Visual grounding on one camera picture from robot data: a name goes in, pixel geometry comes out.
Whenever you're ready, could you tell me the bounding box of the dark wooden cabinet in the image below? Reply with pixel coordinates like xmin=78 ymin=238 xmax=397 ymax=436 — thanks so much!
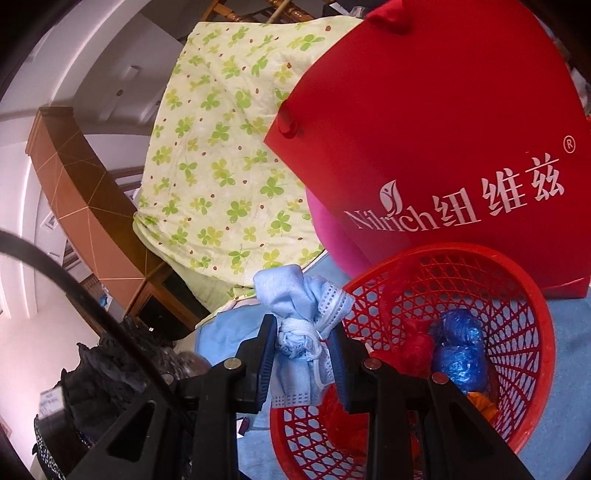
xmin=124 ymin=265 xmax=204 ymax=337

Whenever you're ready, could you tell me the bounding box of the blue plastic bag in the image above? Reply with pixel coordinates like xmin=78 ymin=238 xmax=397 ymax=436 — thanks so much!
xmin=427 ymin=309 xmax=486 ymax=398

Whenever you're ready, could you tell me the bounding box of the red paper bag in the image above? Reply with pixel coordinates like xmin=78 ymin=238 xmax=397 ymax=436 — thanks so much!
xmin=263 ymin=0 xmax=591 ymax=301

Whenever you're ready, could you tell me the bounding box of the pale blue face mask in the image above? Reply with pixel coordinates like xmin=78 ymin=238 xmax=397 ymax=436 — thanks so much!
xmin=253 ymin=264 xmax=355 ymax=409

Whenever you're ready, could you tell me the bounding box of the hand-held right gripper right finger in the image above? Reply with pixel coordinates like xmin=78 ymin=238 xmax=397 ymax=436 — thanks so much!
xmin=325 ymin=323 xmax=536 ymax=480

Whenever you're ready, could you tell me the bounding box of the orange plastic scrap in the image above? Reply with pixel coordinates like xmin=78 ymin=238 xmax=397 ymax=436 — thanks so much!
xmin=466 ymin=390 xmax=499 ymax=418

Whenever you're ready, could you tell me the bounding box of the black cable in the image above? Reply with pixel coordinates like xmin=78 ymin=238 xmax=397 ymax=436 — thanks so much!
xmin=0 ymin=231 xmax=185 ymax=416

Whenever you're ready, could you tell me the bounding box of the wooden arch panel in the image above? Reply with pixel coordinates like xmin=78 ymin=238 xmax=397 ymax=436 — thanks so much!
xmin=25 ymin=106 xmax=153 ymax=305

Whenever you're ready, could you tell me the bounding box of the red plastic mesh basket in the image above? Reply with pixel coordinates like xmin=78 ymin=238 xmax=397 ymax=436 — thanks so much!
xmin=269 ymin=243 xmax=556 ymax=480

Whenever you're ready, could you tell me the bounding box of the green clover print quilt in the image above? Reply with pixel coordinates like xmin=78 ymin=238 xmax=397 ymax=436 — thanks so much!
xmin=132 ymin=18 xmax=365 ymax=305

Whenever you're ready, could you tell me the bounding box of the wooden stair railing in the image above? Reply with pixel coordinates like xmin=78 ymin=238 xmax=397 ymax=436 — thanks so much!
xmin=203 ymin=0 xmax=324 ymax=24

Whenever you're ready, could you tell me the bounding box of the red plastic bag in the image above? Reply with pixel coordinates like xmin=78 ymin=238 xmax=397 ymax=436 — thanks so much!
xmin=323 ymin=281 xmax=437 ymax=450

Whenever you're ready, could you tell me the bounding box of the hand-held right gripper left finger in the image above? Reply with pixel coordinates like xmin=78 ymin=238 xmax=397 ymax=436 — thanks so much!
xmin=67 ymin=314 xmax=280 ymax=480

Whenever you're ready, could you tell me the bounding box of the pink pillow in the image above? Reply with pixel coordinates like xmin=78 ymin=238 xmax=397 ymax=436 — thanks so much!
xmin=305 ymin=189 xmax=386 ymax=275

